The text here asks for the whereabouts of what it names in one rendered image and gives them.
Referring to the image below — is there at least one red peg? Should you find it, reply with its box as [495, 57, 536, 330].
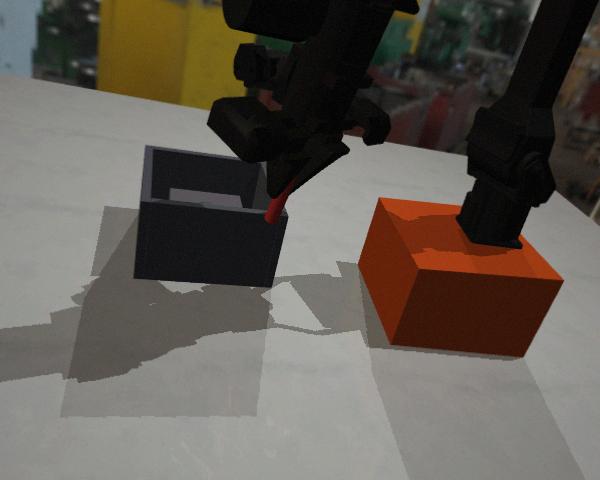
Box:
[265, 175, 298, 224]

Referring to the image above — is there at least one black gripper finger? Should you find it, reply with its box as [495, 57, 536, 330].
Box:
[266, 149, 312, 199]
[289, 134, 350, 195]

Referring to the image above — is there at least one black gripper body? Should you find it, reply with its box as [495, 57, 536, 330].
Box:
[207, 38, 391, 163]

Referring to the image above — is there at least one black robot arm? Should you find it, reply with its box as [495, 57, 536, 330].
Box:
[223, 0, 598, 249]

